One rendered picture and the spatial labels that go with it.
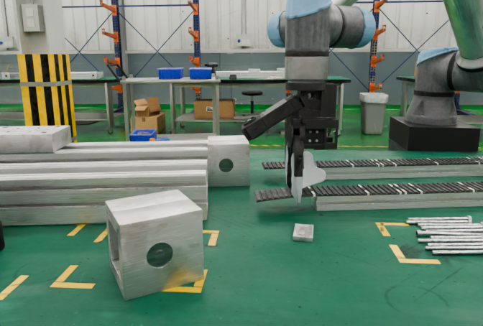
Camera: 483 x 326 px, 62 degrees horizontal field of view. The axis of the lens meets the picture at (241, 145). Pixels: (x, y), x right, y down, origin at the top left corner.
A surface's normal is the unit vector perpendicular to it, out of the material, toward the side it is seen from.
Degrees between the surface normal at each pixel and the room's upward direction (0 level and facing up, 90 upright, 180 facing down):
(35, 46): 90
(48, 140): 90
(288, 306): 0
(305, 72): 90
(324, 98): 90
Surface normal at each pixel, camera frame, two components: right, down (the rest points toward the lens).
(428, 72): -0.79, 0.13
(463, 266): 0.00, -0.98
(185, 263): 0.48, 0.18
